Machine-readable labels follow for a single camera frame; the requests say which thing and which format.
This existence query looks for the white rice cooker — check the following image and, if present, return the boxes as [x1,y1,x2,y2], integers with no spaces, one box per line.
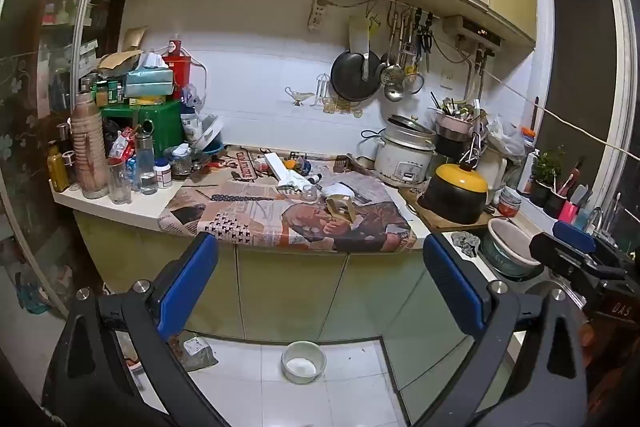
[374,114,437,188]

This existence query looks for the pale green base cabinet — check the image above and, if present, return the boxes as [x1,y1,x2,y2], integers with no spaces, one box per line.
[72,207,506,413]

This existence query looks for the steel faucet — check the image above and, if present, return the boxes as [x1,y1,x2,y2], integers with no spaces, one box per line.
[585,206,617,248]

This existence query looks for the yellow flat box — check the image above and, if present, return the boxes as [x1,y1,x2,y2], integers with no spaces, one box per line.
[122,93,168,106]

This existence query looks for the glass jar with tissue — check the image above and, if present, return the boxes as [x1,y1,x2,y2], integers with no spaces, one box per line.
[164,143,195,180]

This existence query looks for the pink cup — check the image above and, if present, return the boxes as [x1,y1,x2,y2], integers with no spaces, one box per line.
[556,172,583,224]

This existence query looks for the black power cable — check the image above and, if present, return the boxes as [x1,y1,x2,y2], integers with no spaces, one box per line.
[359,129,387,158]

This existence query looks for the gravy boat wall sticker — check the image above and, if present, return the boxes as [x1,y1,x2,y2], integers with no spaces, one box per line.
[285,86,317,106]

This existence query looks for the white plastic bag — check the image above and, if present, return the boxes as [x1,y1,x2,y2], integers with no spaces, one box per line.
[487,114,526,158]

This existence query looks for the black pot with yellow lid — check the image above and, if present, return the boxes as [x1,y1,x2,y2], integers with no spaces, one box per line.
[417,163,489,226]

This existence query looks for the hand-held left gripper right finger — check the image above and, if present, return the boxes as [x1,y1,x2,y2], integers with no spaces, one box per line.
[422,233,588,427]

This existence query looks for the drinking glass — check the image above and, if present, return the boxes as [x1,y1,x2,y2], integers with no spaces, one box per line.
[107,157,132,205]

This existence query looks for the gold paper wrapper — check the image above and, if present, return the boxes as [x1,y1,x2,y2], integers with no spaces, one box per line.
[324,193,357,224]

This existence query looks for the wooden cutting board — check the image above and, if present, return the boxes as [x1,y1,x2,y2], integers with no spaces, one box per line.
[398,187,496,233]

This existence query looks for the black wok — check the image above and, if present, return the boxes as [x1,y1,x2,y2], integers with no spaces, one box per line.
[330,50,382,102]

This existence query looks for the white pill bottle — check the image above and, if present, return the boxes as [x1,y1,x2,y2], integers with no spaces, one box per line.
[154,158,173,188]

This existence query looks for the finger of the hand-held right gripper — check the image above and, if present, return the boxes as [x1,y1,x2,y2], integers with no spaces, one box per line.
[529,232,626,281]
[551,219,599,254]

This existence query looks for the beige wall-mounted heater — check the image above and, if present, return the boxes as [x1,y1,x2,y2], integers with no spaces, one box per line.
[442,14,503,52]

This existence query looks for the white power strip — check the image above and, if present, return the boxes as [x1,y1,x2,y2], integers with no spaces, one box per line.
[307,0,333,32]

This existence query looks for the grey rag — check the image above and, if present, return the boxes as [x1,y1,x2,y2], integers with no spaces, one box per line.
[450,231,481,258]

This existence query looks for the floral glass door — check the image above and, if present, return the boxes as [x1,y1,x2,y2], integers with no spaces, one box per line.
[0,0,101,313]

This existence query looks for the brown paper bag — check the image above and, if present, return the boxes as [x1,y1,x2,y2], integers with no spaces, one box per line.
[97,27,148,78]

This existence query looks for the teal tissue box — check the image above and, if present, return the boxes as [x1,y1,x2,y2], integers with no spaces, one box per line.
[122,52,175,98]

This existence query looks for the beige rope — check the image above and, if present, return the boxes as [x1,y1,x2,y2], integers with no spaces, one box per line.
[477,67,640,156]

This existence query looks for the grey filled plastic bag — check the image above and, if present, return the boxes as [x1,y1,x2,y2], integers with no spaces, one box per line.
[177,334,219,370]

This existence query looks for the clear plastic bag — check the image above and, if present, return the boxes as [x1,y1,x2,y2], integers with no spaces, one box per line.
[180,82,207,118]

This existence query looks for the white floor bowl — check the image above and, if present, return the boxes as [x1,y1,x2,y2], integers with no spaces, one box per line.
[281,340,327,384]

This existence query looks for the stack of brown cups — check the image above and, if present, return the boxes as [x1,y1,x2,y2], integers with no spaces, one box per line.
[70,92,111,200]

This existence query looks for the white window frame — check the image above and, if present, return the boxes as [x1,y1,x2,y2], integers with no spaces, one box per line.
[532,0,640,253]

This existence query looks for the steel ladle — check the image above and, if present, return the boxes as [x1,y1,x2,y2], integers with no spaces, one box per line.
[383,14,406,102]

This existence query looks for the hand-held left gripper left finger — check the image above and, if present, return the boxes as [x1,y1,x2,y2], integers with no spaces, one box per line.
[42,232,236,427]

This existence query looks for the white carton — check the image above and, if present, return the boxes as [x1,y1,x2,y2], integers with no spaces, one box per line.
[263,152,301,185]

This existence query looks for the potted green plant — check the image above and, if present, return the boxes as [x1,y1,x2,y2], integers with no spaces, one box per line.
[530,147,568,218]

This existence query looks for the newspaper print table cover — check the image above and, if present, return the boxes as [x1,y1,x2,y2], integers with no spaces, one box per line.
[157,146,418,254]

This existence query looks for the red canister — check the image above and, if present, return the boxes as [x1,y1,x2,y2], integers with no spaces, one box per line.
[161,34,193,100]

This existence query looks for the red snack packet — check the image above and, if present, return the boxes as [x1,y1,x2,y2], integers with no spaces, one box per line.
[107,127,138,160]

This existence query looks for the green plastic box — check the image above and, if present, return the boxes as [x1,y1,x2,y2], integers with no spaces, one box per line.
[100,99,183,160]

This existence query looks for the clear water bottle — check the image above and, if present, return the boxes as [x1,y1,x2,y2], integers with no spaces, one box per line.
[135,132,160,195]

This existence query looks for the white paper scrap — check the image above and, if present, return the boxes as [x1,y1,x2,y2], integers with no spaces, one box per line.
[322,181,356,200]

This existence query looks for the large ceramic bowl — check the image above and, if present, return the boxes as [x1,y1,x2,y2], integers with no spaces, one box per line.
[477,218,543,280]

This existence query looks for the pink utensil holder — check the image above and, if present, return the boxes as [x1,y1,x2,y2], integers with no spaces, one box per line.
[429,94,488,160]

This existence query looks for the steel skimmer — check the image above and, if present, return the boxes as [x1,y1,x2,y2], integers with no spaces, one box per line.
[380,14,399,86]

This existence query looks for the white bottle with orange cap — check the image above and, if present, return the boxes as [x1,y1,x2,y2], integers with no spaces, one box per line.
[517,127,539,195]

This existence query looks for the black handled kitchen scissors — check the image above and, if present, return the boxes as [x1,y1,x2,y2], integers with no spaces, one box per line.
[415,7,436,72]

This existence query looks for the wire strainer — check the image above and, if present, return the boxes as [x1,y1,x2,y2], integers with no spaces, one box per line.
[404,19,426,95]

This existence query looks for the yellow bottle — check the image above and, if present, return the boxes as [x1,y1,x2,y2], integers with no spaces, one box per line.
[46,146,70,192]

